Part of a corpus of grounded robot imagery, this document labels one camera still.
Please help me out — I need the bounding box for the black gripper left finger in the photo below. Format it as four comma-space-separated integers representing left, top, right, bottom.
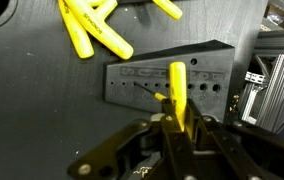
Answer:
66, 98, 196, 180

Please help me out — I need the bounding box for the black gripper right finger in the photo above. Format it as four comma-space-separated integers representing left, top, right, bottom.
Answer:
185, 99, 284, 180

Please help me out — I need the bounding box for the small yellow T-handle hex key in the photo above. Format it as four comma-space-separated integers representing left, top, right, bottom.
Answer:
133, 61, 187, 133

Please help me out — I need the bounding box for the aluminium extrusion frame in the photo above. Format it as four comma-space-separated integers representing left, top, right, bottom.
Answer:
238, 28, 284, 134

